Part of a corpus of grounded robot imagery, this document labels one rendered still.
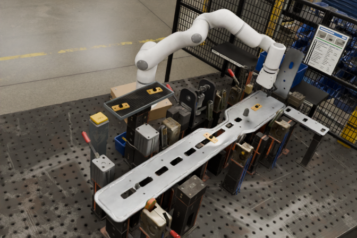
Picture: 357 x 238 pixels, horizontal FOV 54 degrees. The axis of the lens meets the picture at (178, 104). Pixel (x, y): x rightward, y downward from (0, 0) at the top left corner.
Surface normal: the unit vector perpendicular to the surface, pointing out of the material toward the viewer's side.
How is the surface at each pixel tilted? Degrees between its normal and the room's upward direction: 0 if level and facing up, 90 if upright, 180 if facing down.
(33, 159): 0
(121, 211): 0
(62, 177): 0
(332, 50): 90
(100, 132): 90
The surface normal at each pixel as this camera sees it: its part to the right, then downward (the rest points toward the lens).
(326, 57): -0.68, 0.35
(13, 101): 0.15, -0.80
